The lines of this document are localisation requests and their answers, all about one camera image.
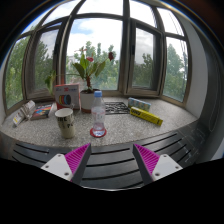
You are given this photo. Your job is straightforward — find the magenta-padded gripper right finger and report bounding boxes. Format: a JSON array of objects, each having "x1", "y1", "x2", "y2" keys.
[{"x1": 132, "y1": 143, "x2": 184, "y2": 186}]

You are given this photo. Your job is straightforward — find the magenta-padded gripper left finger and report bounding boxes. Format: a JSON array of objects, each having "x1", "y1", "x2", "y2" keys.
[{"x1": 40, "y1": 142, "x2": 93, "y2": 185}]

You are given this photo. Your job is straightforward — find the clear blue-capped water bottle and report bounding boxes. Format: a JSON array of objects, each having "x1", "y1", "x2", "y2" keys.
[{"x1": 90, "y1": 90, "x2": 107, "y2": 138}]

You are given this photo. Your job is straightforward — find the white cup with black letters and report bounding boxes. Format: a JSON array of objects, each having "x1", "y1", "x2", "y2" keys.
[{"x1": 54, "y1": 107, "x2": 77, "y2": 140}]

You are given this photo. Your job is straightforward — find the black slatted ledge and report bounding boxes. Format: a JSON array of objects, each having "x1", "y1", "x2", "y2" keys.
[{"x1": 0, "y1": 121, "x2": 214, "y2": 191}]

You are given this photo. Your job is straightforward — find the long yellow glue box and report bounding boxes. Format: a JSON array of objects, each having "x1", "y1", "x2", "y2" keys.
[{"x1": 129, "y1": 106, "x2": 164, "y2": 127}]

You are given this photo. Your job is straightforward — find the flat round red coaster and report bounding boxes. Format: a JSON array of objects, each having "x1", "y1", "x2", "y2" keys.
[{"x1": 89, "y1": 127, "x2": 108, "y2": 139}]

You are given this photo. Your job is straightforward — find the colourful flat black box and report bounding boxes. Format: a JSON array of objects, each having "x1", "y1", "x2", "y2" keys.
[{"x1": 30, "y1": 103, "x2": 56, "y2": 121}]

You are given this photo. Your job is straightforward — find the small white packets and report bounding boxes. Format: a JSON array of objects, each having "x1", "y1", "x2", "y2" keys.
[{"x1": 12, "y1": 99, "x2": 36, "y2": 128}]

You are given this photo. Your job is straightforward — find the light blue-green box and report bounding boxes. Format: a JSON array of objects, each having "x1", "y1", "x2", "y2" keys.
[{"x1": 127, "y1": 96, "x2": 152, "y2": 113}]

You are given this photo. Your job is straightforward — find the white and red filament box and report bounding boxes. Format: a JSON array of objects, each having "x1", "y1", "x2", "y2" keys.
[{"x1": 54, "y1": 83, "x2": 81, "y2": 111}]

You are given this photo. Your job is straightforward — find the red-flowered plant in white pot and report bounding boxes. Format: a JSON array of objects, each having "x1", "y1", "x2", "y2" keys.
[{"x1": 44, "y1": 46, "x2": 115, "y2": 114}]

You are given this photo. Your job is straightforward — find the black lattice trivet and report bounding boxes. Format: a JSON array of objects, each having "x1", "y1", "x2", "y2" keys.
[{"x1": 104, "y1": 101, "x2": 131, "y2": 116}]

